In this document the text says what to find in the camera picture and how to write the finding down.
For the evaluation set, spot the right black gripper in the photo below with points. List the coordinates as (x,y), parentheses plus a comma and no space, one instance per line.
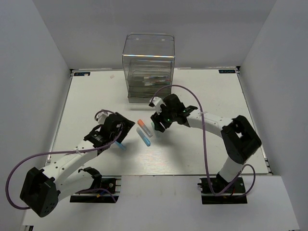
(158,119)

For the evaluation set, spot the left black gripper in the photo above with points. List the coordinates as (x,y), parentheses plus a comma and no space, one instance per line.
(126,124)

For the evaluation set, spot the green highlighter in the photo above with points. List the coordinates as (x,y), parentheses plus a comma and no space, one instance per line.
(155,131)

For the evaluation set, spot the red gel pen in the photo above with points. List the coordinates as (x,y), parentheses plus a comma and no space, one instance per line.
(155,77)

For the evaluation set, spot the clear acrylic drawer organizer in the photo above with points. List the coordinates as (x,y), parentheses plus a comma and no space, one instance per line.
(147,54)

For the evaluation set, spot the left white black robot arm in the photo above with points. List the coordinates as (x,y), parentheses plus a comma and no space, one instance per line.
(44,188)

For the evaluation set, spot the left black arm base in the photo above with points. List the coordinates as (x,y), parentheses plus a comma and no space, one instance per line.
(105,192)

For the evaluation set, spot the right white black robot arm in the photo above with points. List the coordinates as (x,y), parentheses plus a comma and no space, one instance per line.
(240,139)

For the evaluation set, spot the light blue highlighter left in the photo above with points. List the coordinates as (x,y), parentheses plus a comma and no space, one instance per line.
(121,146)

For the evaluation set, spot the orange highlighter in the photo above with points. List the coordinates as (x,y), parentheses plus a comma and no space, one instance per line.
(144,128)

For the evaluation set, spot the blue highlighter middle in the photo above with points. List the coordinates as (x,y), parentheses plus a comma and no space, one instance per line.
(143,137)

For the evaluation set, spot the left blue table label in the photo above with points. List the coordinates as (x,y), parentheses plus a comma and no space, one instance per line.
(81,74)

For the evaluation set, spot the blue table label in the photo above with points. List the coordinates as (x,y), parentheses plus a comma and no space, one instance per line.
(81,74)
(226,71)

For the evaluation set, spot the right blue table label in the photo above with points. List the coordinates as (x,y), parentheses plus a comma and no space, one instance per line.
(226,71)

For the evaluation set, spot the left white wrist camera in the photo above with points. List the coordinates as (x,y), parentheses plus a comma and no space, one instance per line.
(101,116)

